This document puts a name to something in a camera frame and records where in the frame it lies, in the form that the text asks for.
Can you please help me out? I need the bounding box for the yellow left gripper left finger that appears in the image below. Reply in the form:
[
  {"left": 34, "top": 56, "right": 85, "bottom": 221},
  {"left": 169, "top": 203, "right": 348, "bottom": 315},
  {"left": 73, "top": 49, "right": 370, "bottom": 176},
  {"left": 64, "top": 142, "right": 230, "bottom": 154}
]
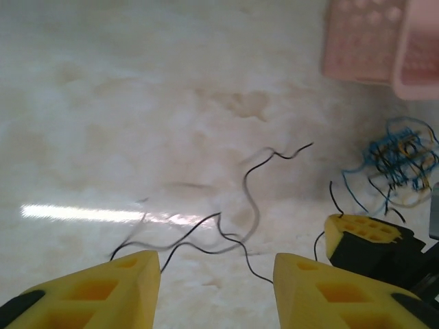
[{"left": 0, "top": 249, "right": 161, "bottom": 329}]

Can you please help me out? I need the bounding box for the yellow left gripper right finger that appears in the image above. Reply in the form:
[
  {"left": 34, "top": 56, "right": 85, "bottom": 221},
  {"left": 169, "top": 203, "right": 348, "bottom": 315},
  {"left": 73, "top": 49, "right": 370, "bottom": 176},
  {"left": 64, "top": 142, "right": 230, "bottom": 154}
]
[{"left": 273, "top": 252, "right": 439, "bottom": 329}]

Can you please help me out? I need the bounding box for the thin black cable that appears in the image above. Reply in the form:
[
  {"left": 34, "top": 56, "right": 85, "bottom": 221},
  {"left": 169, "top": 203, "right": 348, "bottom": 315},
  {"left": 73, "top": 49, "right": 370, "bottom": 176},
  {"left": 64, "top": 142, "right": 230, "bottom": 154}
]
[
  {"left": 313, "top": 180, "right": 345, "bottom": 263},
  {"left": 109, "top": 212, "right": 275, "bottom": 285},
  {"left": 159, "top": 142, "right": 315, "bottom": 274},
  {"left": 368, "top": 136, "right": 426, "bottom": 224}
]

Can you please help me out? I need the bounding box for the pink perforated plastic basket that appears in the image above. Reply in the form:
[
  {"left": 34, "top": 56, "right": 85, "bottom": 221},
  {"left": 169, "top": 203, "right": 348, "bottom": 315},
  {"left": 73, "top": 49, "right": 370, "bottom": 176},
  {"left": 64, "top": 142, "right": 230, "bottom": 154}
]
[{"left": 321, "top": 0, "right": 439, "bottom": 101}]

